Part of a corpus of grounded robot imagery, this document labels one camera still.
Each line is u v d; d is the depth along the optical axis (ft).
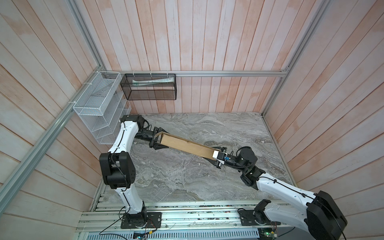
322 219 1.32
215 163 2.12
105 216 2.50
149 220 2.39
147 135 2.30
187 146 2.17
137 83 2.91
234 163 2.09
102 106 2.20
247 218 2.40
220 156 1.90
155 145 2.43
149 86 3.41
